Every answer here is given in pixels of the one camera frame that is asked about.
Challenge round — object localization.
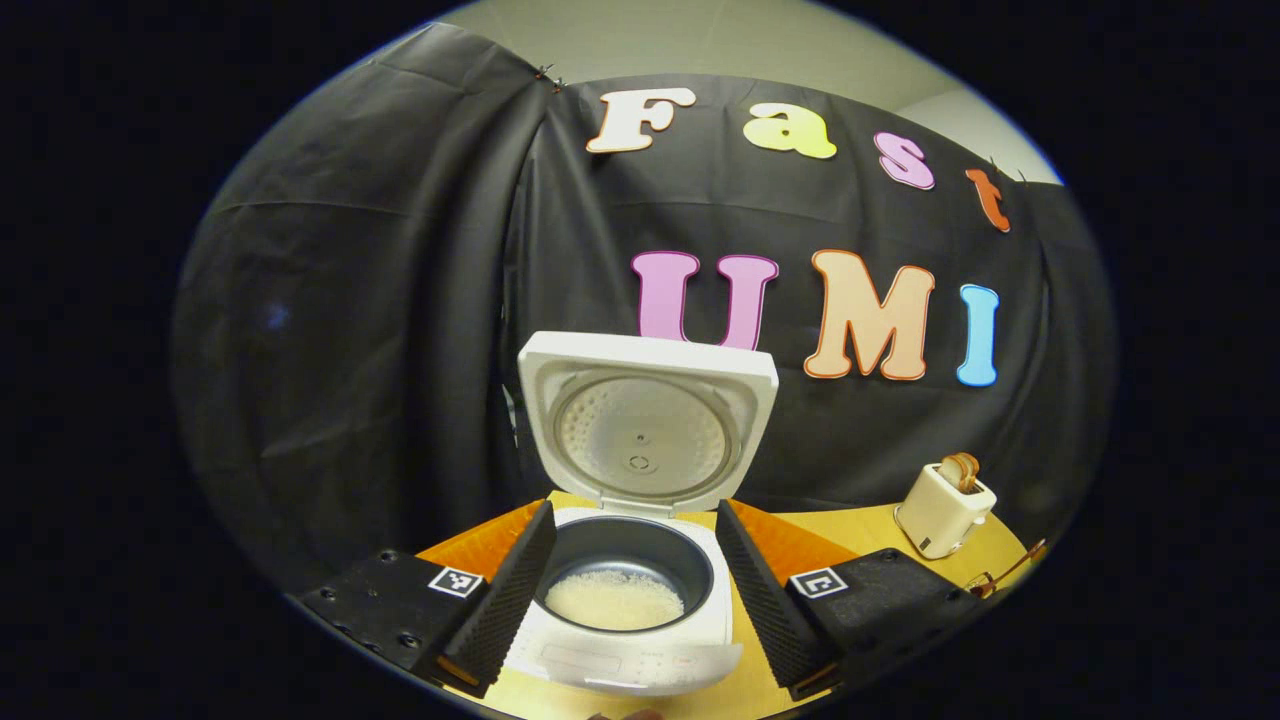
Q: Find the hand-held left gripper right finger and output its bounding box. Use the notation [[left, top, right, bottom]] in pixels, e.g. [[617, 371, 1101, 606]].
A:
[[715, 500, 986, 701]]

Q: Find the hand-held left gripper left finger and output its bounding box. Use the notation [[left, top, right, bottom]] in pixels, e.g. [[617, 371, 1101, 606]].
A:
[[298, 500, 558, 699]]

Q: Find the white rice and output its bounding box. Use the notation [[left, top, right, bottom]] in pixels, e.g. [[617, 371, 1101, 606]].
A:
[[545, 570, 686, 631]]

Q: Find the white rice cooker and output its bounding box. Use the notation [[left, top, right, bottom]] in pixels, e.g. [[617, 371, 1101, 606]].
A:
[[503, 331, 780, 698]]

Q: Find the brown wooden spoon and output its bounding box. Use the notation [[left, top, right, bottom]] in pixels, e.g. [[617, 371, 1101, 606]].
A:
[[982, 540, 1047, 593]]

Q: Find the white toaster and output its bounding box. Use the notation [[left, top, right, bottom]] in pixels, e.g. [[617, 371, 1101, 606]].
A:
[[894, 462, 998, 560]]

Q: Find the black backdrop cloth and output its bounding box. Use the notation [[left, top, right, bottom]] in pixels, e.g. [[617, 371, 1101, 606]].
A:
[[172, 22, 1118, 591]]

